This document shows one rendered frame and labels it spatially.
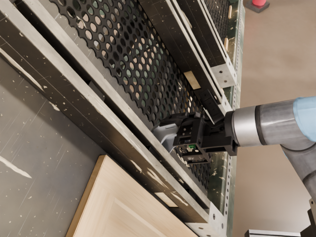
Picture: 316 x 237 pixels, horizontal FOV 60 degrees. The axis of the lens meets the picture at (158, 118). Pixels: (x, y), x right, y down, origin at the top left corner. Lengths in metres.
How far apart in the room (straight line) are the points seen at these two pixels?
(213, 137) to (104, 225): 0.25
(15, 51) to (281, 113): 0.41
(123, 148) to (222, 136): 0.19
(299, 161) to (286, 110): 0.12
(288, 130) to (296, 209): 1.58
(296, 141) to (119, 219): 0.34
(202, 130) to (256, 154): 1.63
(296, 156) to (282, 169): 1.59
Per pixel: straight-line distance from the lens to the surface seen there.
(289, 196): 2.08
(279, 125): 0.50
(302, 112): 0.50
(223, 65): 1.15
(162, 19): 0.80
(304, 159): 0.57
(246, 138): 0.51
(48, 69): 0.42
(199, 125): 0.54
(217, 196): 0.94
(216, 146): 0.52
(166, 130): 0.60
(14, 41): 0.41
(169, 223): 0.69
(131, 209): 0.57
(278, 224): 1.98
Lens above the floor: 1.75
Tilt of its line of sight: 52 degrees down
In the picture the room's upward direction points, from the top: straight up
